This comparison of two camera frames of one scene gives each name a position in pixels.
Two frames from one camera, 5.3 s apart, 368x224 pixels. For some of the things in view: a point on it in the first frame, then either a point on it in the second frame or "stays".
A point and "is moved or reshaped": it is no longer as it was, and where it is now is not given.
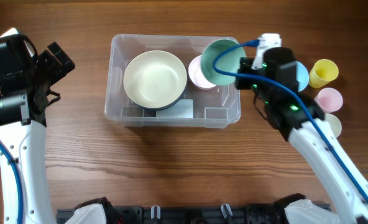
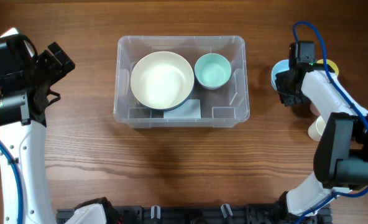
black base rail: (189, 214) stays
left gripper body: (48, 70) stays
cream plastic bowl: (155, 79) is moved or reshaped
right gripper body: (243, 83) to (288, 94)
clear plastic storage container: (173, 81) stays
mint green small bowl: (229, 62) is moved or reshaped
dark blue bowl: (178, 102) to (174, 107)
